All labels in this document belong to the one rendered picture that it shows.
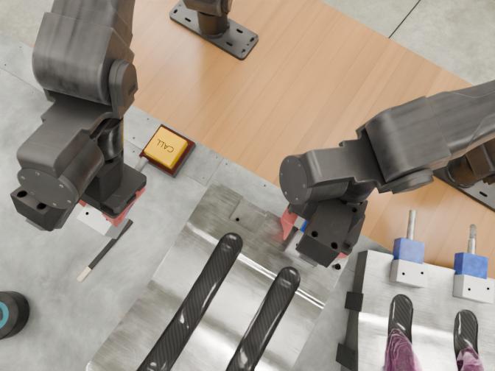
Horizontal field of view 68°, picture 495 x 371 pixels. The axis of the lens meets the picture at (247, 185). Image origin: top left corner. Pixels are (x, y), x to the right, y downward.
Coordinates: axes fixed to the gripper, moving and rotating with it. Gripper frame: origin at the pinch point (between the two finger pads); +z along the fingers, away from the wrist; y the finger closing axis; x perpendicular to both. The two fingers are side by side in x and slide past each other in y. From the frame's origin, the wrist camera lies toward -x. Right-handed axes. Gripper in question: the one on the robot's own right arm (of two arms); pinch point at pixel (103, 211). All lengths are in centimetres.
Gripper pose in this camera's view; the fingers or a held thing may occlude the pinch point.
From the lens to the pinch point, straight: 58.6
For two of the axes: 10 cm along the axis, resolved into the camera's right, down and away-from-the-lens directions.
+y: 8.6, 4.9, -1.0
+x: 4.3, -6.2, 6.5
